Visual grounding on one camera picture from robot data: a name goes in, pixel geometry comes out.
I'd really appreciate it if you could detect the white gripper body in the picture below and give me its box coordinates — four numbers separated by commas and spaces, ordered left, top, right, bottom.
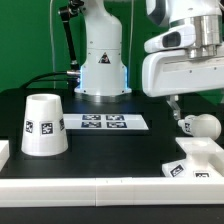
142, 49, 224, 97

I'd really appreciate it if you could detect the white marker tag plate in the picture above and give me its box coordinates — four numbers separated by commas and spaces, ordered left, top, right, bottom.
64, 114, 148, 130

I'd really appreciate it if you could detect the white lamp shade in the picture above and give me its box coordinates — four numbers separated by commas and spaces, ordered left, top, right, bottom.
21, 94, 68, 156

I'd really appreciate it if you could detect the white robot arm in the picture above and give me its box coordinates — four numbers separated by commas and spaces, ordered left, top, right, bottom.
75, 0, 224, 117

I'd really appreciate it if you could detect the black cable bundle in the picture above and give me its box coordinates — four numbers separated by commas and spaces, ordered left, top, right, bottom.
20, 70, 82, 90

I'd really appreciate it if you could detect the white lamp base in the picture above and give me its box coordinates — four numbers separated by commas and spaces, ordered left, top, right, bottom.
162, 137, 224, 178

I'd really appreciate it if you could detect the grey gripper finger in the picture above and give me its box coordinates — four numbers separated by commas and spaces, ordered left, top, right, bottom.
166, 95, 181, 120

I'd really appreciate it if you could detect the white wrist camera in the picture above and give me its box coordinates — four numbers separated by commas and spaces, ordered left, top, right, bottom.
144, 24, 196, 53

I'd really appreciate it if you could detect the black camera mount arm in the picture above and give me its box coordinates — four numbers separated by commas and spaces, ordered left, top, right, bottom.
58, 0, 84, 70

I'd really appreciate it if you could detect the white lamp bulb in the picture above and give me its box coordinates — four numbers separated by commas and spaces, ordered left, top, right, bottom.
178, 114, 222, 140

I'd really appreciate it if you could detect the white left fence block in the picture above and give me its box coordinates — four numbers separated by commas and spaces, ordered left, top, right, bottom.
0, 140, 10, 171

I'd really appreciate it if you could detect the white front fence rail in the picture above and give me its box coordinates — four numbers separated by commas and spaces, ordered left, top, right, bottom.
0, 178, 224, 207

